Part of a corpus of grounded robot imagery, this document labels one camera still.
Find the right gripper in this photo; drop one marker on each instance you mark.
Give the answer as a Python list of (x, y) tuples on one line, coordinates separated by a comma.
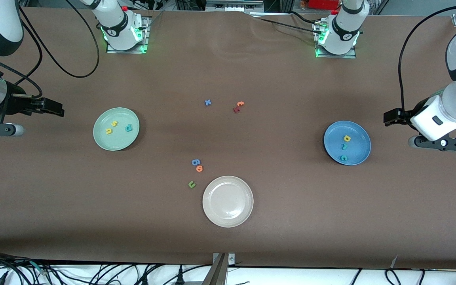
[(15, 104)]

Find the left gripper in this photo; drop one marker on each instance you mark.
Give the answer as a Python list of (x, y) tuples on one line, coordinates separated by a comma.
[(406, 114)]

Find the blue plate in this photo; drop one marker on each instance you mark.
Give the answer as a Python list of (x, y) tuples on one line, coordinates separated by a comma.
[(360, 148)]

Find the green plate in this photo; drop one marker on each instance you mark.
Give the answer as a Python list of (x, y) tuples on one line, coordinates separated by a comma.
[(116, 142)]

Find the red box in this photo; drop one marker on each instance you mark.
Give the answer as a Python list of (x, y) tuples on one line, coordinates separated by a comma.
[(323, 4)]

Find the brown table cover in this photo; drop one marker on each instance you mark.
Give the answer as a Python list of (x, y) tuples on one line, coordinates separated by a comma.
[(291, 221)]

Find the green foam letter u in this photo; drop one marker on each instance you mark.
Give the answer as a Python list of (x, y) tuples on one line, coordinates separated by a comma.
[(191, 185)]

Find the beige plate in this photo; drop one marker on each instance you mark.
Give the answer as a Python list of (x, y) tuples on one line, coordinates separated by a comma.
[(228, 202)]

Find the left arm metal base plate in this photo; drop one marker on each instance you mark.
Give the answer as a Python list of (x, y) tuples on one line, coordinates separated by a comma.
[(333, 56)]

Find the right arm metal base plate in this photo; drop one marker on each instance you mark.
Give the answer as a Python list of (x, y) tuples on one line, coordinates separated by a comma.
[(147, 35)]

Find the aluminium rail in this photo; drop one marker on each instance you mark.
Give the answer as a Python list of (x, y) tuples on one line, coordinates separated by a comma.
[(232, 6)]

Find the metal table bracket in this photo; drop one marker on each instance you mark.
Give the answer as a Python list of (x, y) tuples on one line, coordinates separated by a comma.
[(220, 273)]

